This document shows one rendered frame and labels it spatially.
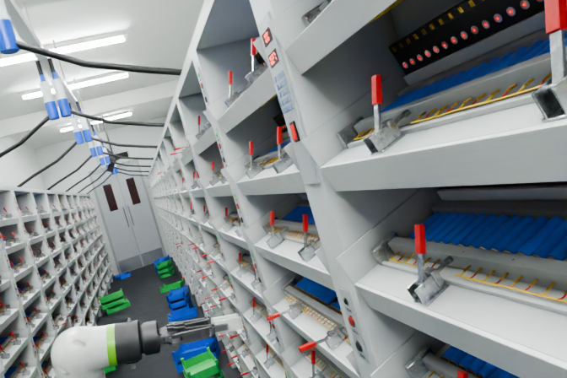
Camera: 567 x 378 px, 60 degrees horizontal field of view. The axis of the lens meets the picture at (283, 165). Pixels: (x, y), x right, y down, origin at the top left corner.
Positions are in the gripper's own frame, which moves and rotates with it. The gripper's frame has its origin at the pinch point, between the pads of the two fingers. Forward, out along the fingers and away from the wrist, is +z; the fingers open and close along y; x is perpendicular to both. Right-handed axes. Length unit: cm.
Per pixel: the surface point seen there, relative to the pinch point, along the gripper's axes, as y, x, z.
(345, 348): 30.7, -0.9, 18.6
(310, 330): 12.7, -1.7, 17.4
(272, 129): -18, 50, 22
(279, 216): -17.9, 23.5, 21.4
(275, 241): 0.8, 18.5, 14.4
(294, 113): 49, 44, 7
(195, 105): -88, 70, 9
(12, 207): -298, 37, -113
